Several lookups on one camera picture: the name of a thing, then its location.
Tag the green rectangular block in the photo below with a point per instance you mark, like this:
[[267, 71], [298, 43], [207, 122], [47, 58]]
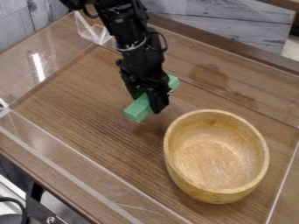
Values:
[[139, 109]]

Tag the black table leg frame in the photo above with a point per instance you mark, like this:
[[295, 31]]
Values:
[[45, 209]]

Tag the light wooden bowl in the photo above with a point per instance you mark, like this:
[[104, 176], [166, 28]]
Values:
[[216, 155]]

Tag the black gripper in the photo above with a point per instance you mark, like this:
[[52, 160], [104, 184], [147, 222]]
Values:
[[143, 74]]

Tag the clear acrylic corner bracket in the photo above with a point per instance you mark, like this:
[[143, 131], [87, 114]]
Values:
[[95, 33]]

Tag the clear acrylic tray wall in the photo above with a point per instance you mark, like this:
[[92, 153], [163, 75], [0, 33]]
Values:
[[92, 189]]

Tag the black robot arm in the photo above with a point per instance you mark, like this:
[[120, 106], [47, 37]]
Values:
[[138, 42]]

